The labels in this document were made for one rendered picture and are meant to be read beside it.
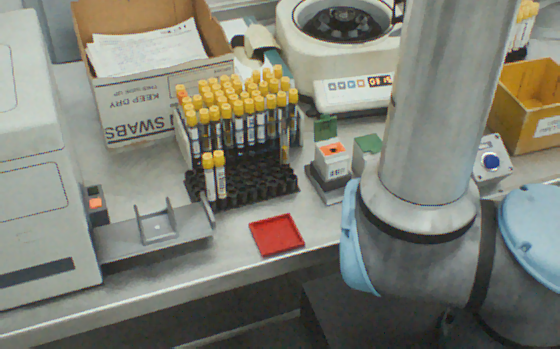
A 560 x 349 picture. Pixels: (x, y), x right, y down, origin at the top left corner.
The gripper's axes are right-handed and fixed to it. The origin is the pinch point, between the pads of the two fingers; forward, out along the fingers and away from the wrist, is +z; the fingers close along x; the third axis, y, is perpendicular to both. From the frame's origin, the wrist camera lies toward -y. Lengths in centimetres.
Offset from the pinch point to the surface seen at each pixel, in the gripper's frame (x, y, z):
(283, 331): -29, 13, 103
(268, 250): 10.7, 35.2, 14.7
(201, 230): 5.8, 43.6, 11.1
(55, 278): 5, 64, 11
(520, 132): 10.1, -11.9, 9.8
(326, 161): 3.6, 21.6, 8.1
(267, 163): -4.9, 27.8, 12.7
